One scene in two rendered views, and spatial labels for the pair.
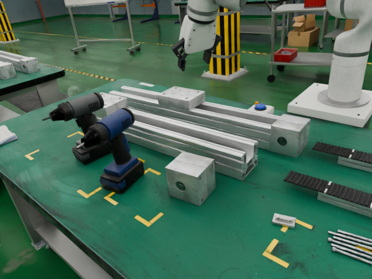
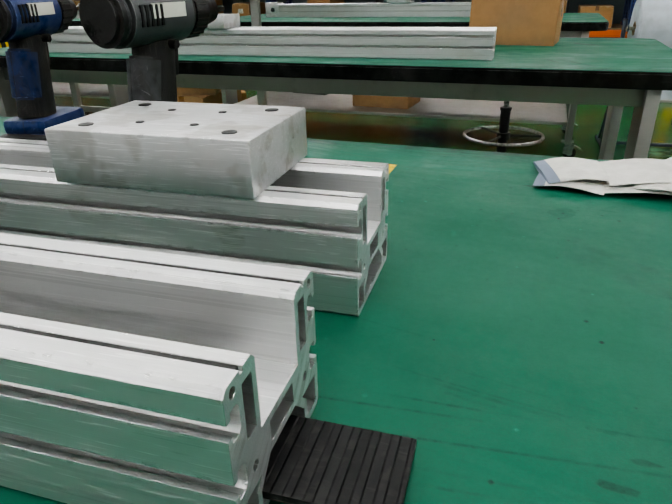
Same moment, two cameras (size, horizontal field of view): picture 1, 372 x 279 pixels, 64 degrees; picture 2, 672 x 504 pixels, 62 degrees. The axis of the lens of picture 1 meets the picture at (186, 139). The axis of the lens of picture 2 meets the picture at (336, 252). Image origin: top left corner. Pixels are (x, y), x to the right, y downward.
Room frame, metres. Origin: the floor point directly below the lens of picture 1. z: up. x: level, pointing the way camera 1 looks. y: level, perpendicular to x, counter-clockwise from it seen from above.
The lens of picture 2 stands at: (1.59, 0.25, 0.99)
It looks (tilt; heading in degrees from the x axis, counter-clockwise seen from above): 26 degrees down; 156
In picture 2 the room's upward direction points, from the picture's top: 1 degrees counter-clockwise
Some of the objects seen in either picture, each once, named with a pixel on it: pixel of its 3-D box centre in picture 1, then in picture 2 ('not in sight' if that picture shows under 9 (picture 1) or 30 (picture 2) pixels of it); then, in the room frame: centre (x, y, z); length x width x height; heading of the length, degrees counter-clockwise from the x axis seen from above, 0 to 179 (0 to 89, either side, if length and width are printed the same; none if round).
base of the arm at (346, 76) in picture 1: (346, 76); not in sight; (1.11, -0.65, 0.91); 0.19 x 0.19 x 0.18
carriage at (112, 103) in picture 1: (105, 107); (188, 159); (1.15, 0.31, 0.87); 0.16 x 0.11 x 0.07; 49
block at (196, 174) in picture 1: (193, 175); not in sight; (0.68, -0.01, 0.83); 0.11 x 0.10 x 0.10; 145
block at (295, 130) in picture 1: (290, 133); not in sight; (0.85, -0.35, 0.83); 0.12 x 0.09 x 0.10; 139
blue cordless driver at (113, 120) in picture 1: (110, 155); (50, 76); (0.72, 0.21, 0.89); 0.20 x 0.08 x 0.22; 148
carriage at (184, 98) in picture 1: (181, 101); not in sight; (1.13, 0.00, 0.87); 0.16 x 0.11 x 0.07; 49
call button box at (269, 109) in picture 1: (259, 115); not in sight; (1.04, -0.29, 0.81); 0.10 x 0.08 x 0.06; 139
